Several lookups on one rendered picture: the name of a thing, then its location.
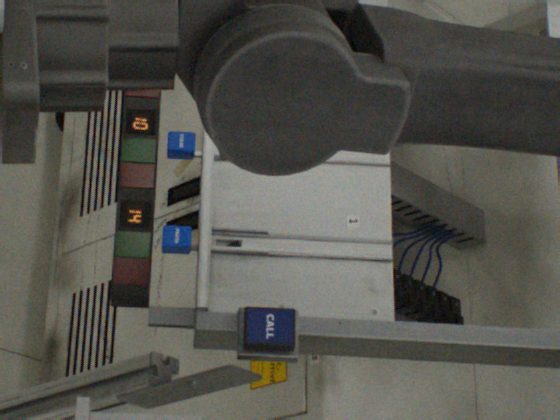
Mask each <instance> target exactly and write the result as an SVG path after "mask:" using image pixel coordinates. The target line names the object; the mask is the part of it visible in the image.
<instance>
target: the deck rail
mask: <svg viewBox="0 0 560 420"><path fill-rule="evenodd" d="M237 344H238V313H224V312H201V310H197V312H196V320H195V329H194V342H193V348H200V350H223V351H237ZM299 354H315V355H338V357H361V358H385V359H408V361H431V362H455V363H473V364H479V365H502V366H526V367H535V368H550V369H560V330H543V329H519V328H497V326H474V325H450V324H427V322H404V321H381V320H358V319H350V318H336V317H314V316H299Z"/></svg>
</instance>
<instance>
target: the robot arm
mask: <svg viewBox="0 0 560 420"><path fill-rule="evenodd" d="M175 73H176V75H177V76H179V78H180V79H181V81H182V83H183V85H184V86H185V88H186V89H187V91H188V92H189V94H190V96H191V97H193V99H194V100H195V102H196V105H197V108H198V112H199V116H200V119H201V122H202V126H203V128H204V130H205V132H206V134H208V135H209V138H210V139H211V141H212V142H213V143H214V145H215V146H216V148H217V149H218V153H219V156H220V159H221V160H228V161H230V162H231V163H233V164H234V165H236V166H238V168H240V169H242V170H245V171H247V172H250V173H254V174H258V175H265V176H289V175H293V174H298V173H302V172H306V171H308V170H310V169H313V168H316V166H318V165H320V164H322V163H323V162H326V161H327V160H329V159H330V158H332V157H333V156H334V155H335V153H337V152H338V151H351V152H361V153H371V154H381V156H386V154H387V153H388V152H389V151H391V149H392V148H399V147H403V146H405V145H437V146H453V147H468V148H477V149H487V150H497V151H506V152H516V153H525V154H535V155H545V156H554V157H560V38H556V37H548V36H541V35H533V34H525V33H516V32H508V30H507V31H501V29H498V30H493V28H489V29H485V27H480V28H477V26H471V25H464V24H457V23H452V22H445V21H440V20H434V19H429V18H424V17H422V16H420V15H417V14H415V13H411V12H408V11H404V10H399V9H395V8H389V7H383V6H375V5H368V3H366V4H360V2H359V0H4V28H3V31H2V32H1V33H0V121H1V153H2V164H35V159H36V147H37V135H38V122H39V112H96V113H100V111H103V105H104V102H105V96H106V91H132V90H174V80H175Z"/></svg>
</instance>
